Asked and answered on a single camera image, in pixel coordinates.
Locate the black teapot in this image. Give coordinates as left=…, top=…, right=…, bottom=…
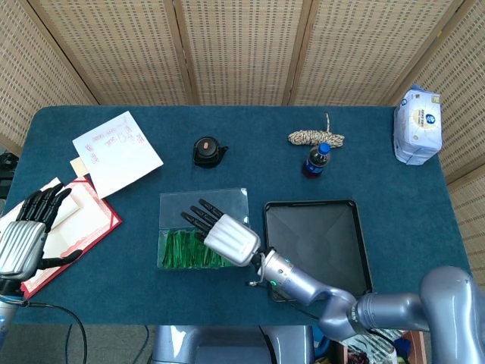
left=192, top=136, right=230, bottom=168

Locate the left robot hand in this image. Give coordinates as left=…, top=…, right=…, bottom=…
left=0, top=184, right=83, bottom=282

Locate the striped snack packet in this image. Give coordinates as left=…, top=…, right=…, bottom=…
left=314, top=328, right=429, bottom=364

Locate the white paper sheet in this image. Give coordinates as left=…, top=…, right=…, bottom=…
left=72, top=110, right=164, bottom=200

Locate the thin wrist cable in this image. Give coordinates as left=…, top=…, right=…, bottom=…
left=248, top=261, right=267, bottom=287

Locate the beige card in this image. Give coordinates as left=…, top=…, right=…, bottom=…
left=69, top=155, right=92, bottom=177

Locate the folded white paper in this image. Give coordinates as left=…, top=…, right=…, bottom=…
left=48, top=185, right=86, bottom=231

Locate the cola bottle with blue cap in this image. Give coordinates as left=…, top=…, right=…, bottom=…
left=302, top=143, right=332, bottom=179

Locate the coiled beige rope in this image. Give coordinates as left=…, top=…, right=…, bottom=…
left=287, top=112, right=346, bottom=148

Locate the white tissue pack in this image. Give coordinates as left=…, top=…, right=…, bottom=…
left=393, top=83, right=443, bottom=167

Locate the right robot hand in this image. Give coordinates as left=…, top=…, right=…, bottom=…
left=180, top=197, right=262, bottom=268

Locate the black cable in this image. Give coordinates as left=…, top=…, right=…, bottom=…
left=22, top=301, right=89, bottom=364

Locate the black plastic tray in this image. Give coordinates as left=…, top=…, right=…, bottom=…
left=264, top=199, right=374, bottom=303

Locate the transparent plastic box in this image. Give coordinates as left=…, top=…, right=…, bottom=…
left=157, top=187, right=253, bottom=271

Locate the blue-grey robot torso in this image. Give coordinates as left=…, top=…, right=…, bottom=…
left=151, top=325, right=315, bottom=364

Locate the red certificate folder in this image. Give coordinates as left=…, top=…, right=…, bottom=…
left=0, top=177, right=123, bottom=300

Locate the black device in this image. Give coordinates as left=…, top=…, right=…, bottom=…
left=0, top=151, right=19, bottom=200

